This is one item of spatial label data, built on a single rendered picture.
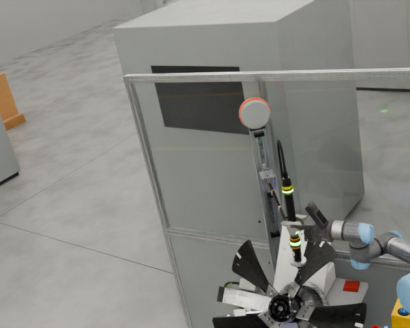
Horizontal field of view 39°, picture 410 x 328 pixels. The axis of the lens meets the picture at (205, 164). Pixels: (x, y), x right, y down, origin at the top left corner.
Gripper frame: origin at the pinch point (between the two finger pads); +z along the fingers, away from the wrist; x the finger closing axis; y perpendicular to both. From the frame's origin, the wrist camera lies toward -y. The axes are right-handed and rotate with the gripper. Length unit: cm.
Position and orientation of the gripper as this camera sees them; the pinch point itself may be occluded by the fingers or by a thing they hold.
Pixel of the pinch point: (286, 218)
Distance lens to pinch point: 243.4
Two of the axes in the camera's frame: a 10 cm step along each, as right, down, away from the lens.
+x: 4.9, -4.5, 7.5
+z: -8.5, -0.6, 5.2
